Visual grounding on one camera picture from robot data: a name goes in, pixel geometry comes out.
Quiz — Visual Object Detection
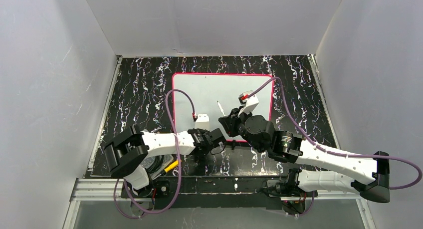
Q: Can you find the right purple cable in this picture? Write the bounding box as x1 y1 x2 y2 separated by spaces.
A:
246 76 423 191

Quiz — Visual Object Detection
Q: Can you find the white marker pen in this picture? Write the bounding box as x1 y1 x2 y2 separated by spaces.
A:
217 101 225 116

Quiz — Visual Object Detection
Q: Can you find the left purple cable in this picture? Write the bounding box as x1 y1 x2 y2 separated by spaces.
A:
113 89 197 220

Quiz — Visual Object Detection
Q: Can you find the aluminium frame rail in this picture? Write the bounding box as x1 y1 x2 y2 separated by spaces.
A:
69 177 368 202

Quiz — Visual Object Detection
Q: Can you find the purple cable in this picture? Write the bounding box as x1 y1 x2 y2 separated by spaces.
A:
246 76 423 191
113 89 197 220

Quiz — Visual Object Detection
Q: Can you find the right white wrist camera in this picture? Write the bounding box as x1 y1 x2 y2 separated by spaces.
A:
238 90 259 117

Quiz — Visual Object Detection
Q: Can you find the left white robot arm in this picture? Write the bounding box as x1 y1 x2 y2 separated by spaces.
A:
103 125 226 190

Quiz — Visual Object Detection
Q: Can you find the clear plastic parts box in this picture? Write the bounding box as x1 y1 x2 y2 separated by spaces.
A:
146 155 174 174

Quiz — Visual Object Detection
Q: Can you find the yellow handled tool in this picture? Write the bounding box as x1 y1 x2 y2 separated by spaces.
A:
164 160 180 174

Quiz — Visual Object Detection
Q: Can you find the pink framed whiteboard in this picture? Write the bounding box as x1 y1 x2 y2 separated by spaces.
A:
172 73 271 132

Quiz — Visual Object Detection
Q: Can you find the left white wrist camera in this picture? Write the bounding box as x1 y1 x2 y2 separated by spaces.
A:
193 114 210 130

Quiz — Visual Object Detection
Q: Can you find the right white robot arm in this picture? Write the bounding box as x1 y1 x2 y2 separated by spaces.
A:
218 108 390 203

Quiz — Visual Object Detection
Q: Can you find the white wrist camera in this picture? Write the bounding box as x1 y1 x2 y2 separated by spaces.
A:
238 90 259 117
193 114 210 130

